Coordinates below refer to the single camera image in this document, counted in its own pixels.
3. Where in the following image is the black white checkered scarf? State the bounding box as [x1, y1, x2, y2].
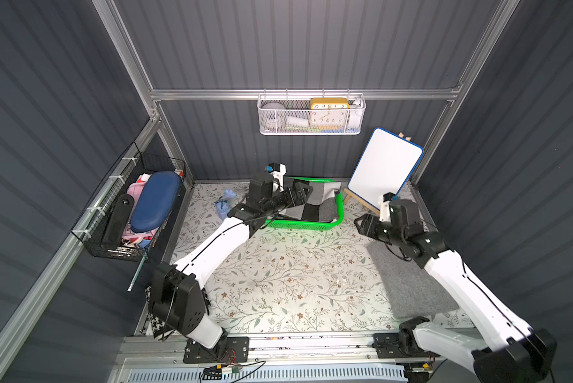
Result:
[278, 177, 342, 223]

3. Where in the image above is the grey scarf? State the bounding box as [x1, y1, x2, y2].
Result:
[366, 241, 459, 319]

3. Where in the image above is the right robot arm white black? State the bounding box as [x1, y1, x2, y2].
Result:
[354, 199, 558, 382]

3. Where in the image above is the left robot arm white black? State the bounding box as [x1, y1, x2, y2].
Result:
[148, 173, 313, 358]

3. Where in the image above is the green plastic basket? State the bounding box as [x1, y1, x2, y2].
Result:
[267, 177, 344, 231]

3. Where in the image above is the pink item in basket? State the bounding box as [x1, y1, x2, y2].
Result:
[120, 173, 158, 247]

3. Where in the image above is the black remote in basket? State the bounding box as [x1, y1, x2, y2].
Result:
[101, 194, 135, 250]

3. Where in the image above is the houndstooth scarf at edge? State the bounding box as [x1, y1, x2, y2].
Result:
[144, 285, 173, 341]

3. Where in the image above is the wooden easel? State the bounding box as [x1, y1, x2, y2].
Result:
[342, 188, 380, 216]

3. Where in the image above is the floral table cloth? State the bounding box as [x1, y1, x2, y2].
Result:
[163, 180, 474, 334]

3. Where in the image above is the white tape roll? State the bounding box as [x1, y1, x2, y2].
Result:
[259, 102, 286, 132]

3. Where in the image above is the blue oval case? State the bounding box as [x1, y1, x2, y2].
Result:
[130, 172, 182, 233]

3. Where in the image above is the yellow alarm clock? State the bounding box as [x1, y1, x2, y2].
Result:
[309, 97, 350, 130]

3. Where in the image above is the small whiteboard blue frame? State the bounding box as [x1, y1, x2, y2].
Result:
[347, 128, 425, 209]

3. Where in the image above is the white wire wall basket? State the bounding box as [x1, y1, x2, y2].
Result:
[257, 93, 367, 136]

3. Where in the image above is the black wire side basket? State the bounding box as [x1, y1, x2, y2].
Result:
[72, 149, 187, 263]

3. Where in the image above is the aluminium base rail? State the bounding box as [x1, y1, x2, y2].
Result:
[109, 330, 445, 381]

